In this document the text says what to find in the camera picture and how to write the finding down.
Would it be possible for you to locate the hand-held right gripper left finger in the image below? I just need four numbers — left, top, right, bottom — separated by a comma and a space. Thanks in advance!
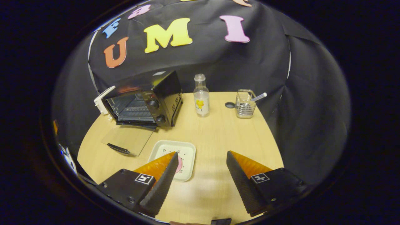
97, 152, 179, 218

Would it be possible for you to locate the white blurred object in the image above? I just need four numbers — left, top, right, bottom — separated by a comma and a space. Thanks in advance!
59, 144, 78, 175

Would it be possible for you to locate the white square plate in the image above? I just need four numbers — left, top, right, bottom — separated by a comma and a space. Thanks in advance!
147, 140, 196, 182

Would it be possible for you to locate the black electric oven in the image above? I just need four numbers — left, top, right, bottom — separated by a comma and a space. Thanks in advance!
102, 70, 184, 157

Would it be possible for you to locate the black backdrop cloth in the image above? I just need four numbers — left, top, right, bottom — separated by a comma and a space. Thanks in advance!
52, 0, 352, 185

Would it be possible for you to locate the clear ribbed glass cup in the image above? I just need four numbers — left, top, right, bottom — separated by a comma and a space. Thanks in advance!
235, 89, 257, 119

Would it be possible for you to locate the white toaster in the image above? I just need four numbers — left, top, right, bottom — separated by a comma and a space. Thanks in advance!
94, 86, 116, 115

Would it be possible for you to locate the clear glass bottle yellow label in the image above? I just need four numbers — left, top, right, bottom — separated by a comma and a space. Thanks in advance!
193, 74, 210, 117

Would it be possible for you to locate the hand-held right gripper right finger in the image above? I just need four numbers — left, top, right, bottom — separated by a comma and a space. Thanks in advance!
226, 151, 308, 218

